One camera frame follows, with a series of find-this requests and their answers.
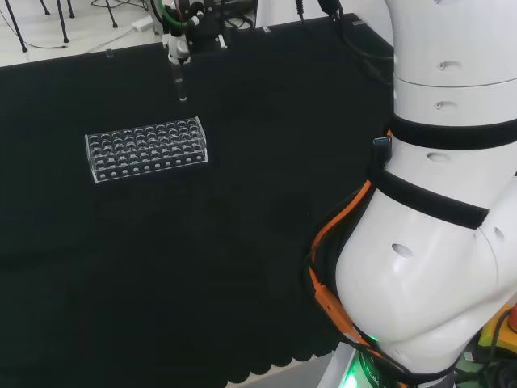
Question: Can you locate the yellow stop button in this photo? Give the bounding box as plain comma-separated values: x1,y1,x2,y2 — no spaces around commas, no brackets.
478,301,517,357

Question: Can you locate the green cable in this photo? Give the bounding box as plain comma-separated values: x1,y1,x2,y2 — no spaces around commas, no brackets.
154,0,190,30

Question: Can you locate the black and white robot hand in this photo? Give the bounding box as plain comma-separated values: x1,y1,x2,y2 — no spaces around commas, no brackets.
161,0,228,65

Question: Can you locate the black bench cloth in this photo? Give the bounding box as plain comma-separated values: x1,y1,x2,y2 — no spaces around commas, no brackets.
0,11,395,385

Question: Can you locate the orange cable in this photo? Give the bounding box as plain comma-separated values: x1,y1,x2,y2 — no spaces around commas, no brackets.
309,129,401,388

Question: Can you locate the black cable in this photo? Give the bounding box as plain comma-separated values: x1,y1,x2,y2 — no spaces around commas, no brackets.
294,0,395,88

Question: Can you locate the clear plastic test tube rack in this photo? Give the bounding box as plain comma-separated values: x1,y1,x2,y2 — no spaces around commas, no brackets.
84,116,209,185

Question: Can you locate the clear glass test tube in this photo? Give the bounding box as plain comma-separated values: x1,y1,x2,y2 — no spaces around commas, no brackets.
172,60,189,103

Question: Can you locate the black tripod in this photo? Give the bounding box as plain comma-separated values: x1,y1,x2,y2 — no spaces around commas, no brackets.
90,0,120,29
0,0,78,53

